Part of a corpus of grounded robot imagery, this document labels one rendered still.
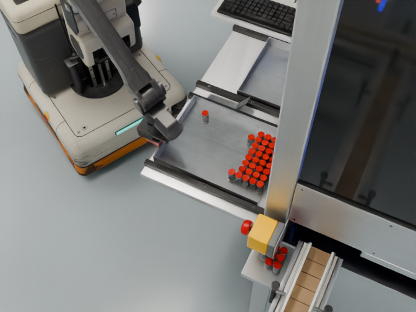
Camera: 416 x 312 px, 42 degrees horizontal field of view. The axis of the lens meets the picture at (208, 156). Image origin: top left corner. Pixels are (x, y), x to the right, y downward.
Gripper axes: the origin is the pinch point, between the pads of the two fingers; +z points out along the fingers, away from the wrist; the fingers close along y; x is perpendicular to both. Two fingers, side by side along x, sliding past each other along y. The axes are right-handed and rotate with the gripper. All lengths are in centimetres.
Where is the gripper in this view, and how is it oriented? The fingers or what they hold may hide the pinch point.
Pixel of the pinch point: (159, 143)
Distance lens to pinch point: 165.1
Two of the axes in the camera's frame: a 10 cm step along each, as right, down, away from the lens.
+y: 8.9, 3.7, -2.5
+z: 0.2, 5.2, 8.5
